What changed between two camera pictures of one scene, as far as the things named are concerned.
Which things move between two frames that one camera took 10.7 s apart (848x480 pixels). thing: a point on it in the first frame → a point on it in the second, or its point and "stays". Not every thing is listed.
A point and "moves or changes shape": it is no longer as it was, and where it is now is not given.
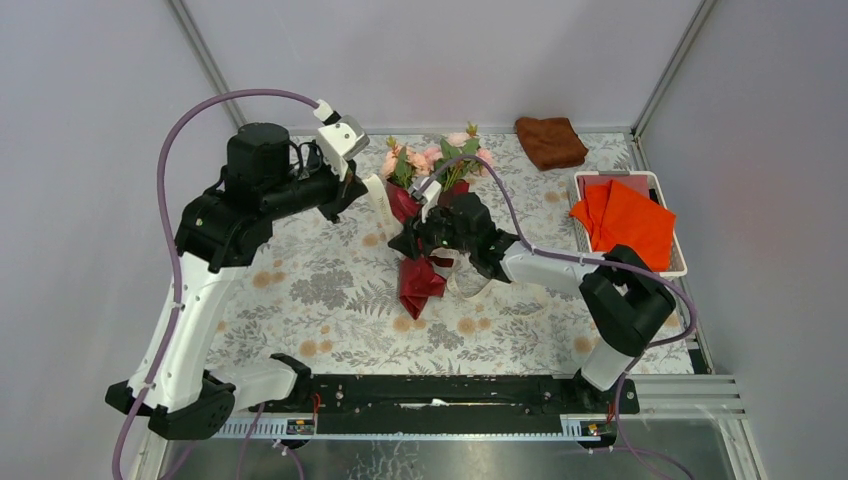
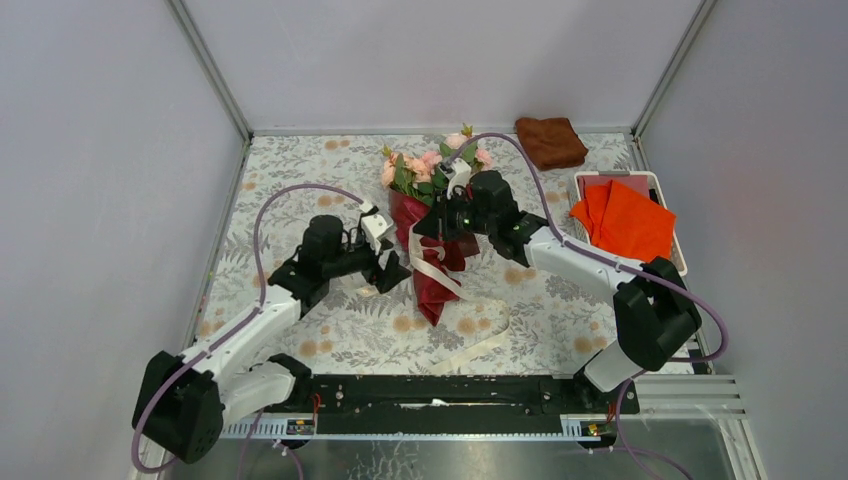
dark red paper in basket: [637, 183] stays
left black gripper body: [322, 189] → [356, 258]
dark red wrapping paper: [418, 282] moves or changes shape
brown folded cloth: [551, 143] stays
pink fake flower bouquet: [456, 158] stays
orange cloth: [614, 215] stays
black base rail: [457, 404] stays
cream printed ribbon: [445, 258] → [474, 353]
